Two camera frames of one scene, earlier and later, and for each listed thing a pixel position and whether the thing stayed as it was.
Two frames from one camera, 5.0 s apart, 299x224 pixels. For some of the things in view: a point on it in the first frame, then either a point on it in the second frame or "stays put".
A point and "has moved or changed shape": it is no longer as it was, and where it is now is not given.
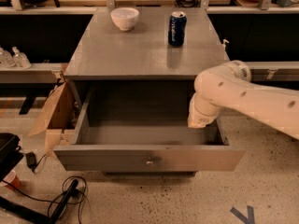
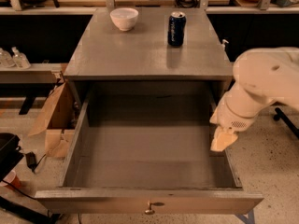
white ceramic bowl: [125, 18] stays put
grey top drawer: [146, 147] has moved or changed shape
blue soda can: [177, 28] stays put
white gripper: [200, 118] to [230, 117]
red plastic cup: [12, 178] stays put
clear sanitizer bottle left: [7, 60] stays put
